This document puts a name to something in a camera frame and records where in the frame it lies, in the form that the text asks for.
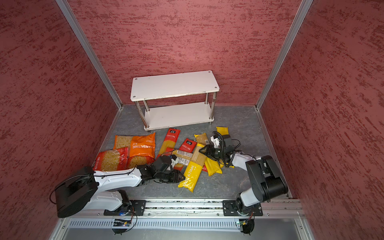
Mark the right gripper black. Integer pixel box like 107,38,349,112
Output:
198,144,226,161

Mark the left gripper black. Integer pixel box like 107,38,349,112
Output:
155,169,186,184

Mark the yellow spaghetti bag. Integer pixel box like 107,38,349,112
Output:
178,144,207,192
216,127,229,136
193,132,224,177

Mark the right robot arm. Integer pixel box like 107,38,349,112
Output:
199,131,289,216

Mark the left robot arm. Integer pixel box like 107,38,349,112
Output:
50,155,186,218

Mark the white two-tier shelf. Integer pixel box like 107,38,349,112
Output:
131,71,220,131

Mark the clear labelled spaghetti bag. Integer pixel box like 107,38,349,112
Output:
171,150,193,166

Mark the red spaghetti bag right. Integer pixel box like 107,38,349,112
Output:
179,138,197,153

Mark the red spaghetti bag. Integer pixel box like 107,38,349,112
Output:
157,128,181,158
179,138,197,153

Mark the red spaghetti bag left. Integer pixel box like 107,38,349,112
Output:
157,128,181,158

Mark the orange pastatime macaroni bag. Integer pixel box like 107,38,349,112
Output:
114,133,156,169

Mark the red macaroni bag small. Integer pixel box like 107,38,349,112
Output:
93,147,129,172

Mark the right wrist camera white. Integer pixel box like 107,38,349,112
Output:
210,138,221,148

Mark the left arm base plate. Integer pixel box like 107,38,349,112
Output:
104,200,147,217

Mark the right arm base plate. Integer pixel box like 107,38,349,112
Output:
222,199,263,217

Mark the aluminium rail front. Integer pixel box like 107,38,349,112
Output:
61,197,305,219

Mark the right corner aluminium post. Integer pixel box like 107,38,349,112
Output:
255,0,313,111

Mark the corner aluminium post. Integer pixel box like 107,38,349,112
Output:
255,0,313,111
56,0,124,111

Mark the left corner aluminium post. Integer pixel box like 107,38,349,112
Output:
56,0,124,111

